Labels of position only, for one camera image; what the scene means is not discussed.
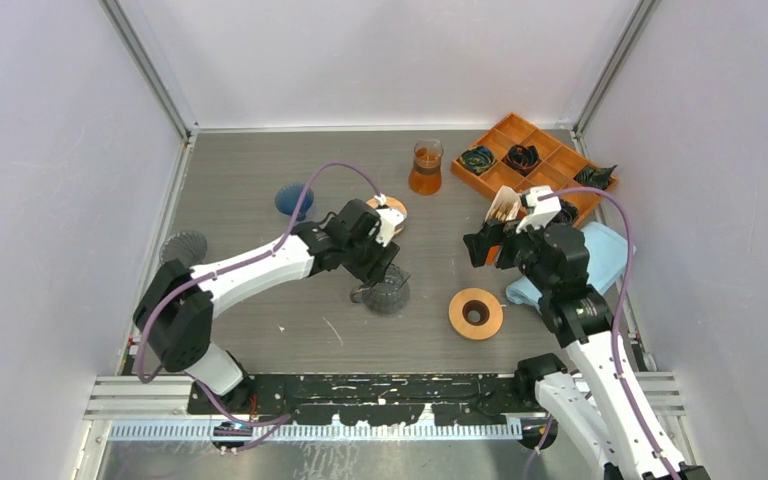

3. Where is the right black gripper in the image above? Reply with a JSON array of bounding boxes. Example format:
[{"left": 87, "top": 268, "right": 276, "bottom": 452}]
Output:
[{"left": 463, "top": 210, "right": 554, "bottom": 292}]

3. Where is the wooden dripper ring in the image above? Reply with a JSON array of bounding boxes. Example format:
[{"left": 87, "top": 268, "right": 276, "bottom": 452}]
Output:
[
  {"left": 365, "top": 195, "right": 409, "bottom": 236},
  {"left": 448, "top": 288, "right": 505, "bottom": 342}
]

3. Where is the grey glass coffee server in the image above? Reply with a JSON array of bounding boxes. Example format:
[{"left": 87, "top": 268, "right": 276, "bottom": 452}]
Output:
[{"left": 349, "top": 264, "right": 411, "bottom": 315}]

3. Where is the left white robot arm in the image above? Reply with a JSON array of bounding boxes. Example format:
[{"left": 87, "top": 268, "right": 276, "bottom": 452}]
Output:
[{"left": 133, "top": 199, "right": 406, "bottom": 413}]

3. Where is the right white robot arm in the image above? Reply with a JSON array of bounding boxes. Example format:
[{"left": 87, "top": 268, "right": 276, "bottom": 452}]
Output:
[{"left": 463, "top": 221, "right": 709, "bottom": 479}]

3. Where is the orange coffee filter box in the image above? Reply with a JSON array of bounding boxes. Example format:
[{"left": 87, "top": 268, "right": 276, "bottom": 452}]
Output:
[{"left": 483, "top": 186, "right": 522, "bottom": 264}]

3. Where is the blue glass dripper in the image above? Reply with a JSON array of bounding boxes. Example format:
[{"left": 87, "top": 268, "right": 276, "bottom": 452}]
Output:
[{"left": 274, "top": 182, "right": 315, "bottom": 222}]

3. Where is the dark folded item front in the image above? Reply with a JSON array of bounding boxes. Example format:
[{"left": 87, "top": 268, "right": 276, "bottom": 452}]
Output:
[{"left": 553, "top": 198, "right": 579, "bottom": 225}]

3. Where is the dark folded item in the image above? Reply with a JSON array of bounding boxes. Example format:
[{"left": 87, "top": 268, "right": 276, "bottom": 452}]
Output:
[
  {"left": 553, "top": 198, "right": 579, "bottom": 225},
  {"left": 502, "top": 145, "right": 541, "bottom": 176},
  {"left": 574, "top": 165, "right": 617, "bottom": 191},
  {"left": 459, "top": 145, "right": 496, "bottom": 176}
]

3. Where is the light blue cloth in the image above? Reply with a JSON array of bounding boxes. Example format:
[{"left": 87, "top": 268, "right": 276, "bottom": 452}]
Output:
[{"left": 505, "top": 222, "right": 628, "bottom": 308}]

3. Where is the dark folded item right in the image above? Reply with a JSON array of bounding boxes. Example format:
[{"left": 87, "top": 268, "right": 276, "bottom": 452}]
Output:
[{"left": 574, "top": 165, "right": 617, "bottom": 191}]

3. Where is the amber glass carafe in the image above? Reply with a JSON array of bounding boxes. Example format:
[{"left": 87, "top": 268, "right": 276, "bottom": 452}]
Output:
[{"left": 408, "top": 139, "right": 444, "bottom": 195}]

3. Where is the dark folded item back middle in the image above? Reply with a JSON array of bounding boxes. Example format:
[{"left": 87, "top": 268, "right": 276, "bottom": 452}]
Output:
[{"left": 502, "top": 145, "right": 541, "bottom": 176}]

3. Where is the orange compartment tray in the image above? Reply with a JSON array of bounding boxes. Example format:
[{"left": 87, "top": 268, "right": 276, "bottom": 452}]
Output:
[{"left": 451, "top": 113, "right": 602, "bottom": 200}]

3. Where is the dark folded item back left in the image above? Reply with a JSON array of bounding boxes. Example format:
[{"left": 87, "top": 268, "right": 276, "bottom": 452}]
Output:
[{"left": 459, "top": 145, "right": 496, "bottom": 176}]

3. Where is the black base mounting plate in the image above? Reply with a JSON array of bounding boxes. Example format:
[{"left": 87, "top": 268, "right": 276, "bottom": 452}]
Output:
[{"left": 187, "top": 373, "right": 558, "bottom": 429}]

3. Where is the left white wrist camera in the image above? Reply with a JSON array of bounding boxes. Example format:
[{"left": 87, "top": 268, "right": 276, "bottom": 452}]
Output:
[{"left": 373, "top": 194, "right": 406, "bottom": 247}]

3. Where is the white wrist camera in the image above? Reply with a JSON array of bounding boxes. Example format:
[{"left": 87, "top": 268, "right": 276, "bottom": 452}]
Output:
[
  {"left": 516, "top": 185, "right": 562, "bottom": 233},
  {"left": 373, "top": 194, "right": 406, "bottom": 247}
]

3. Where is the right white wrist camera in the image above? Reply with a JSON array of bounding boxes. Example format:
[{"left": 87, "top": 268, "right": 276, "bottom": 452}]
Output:
[{"left": 516, "top": 185, "right": 562, "bottom": 233}]

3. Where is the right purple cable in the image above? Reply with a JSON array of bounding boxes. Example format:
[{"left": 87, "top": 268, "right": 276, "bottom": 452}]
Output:
[{"left": 523, "top": 186, "right": 683, "bottom": 480}]

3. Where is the white slotted cable duct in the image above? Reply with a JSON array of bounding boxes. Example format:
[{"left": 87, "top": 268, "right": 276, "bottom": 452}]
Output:
[{"left": 108, "top": 418, "right": 523, "bottom": 442}]

